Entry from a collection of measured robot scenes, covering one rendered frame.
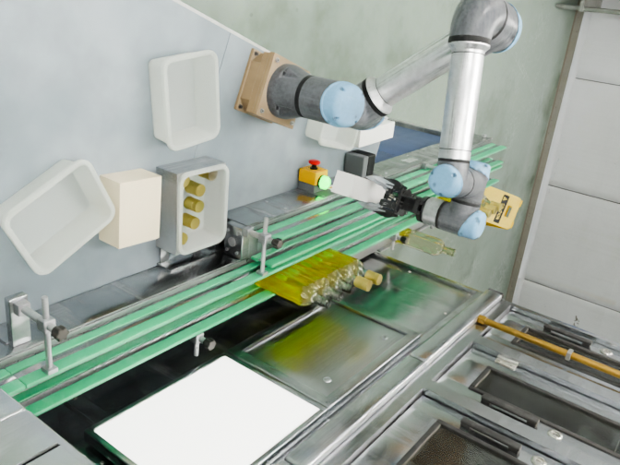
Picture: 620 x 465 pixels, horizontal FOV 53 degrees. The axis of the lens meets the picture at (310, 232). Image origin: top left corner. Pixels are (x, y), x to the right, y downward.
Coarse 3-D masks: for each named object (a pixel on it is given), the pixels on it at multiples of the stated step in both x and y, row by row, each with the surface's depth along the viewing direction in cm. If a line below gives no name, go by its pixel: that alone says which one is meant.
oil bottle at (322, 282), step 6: (294, 264) 185; (288, 270) 181; (294, 270) 181; (300, 270) 181; (306, 270) 182; (300, 276) 179; (306, 276) 179; (312, 276) 179; (318, 276) 179; (318, 282) 176; (324, 282) 177; (318, 288) 175; (324, 288) 176
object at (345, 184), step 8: (336, 176) 170; (344, 176) 169; (352, 176) 168; (336, 184) 170; (344, 184) 169; (352, 184) 167; (360, 184) 170; (368, 184) 174; (336, 192) 170; (344, 192) 169; (352, 192) 169; (360, 192) 172; (368, 192) 176; (376, 192) 180; (384, 192) 183; (368, 200) 177; (376, 200) 181
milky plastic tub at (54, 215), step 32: (64, 160) 135; (32, 192) 128; (64, 192) 139; (96, 192) 139; (0, 224) 127; (32, 224) 135; (64, 224) 141; (96, 224) 141; (32, 256) 136; (64, 256) 135
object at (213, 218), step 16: (192, 176) 166; (224, 176) 167; (208, 192) 172; (224, 192) 168; (208, 208) 173; (224, 208) 170; (208, 224) 175; (224, 224) 172; (192, 240) 169; (208, 240) 170
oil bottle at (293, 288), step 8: (280, 272) 179; (288, 272) 179; (264, 280) 179; (272, 280) 177; (280, 280) 175; (288, 280) 174; (296, 280) 175; (304, 280) 175; (264, 288) 180; (272, 288) 178; (280, 288) 176; (288, 288) 174; (296, 288) 172; (304, 288) 172; (312, 288) 172; (288, 296) 175; (296, 296) 173; (304, 296) 171; (312, 296) 172; (304, 304) 172
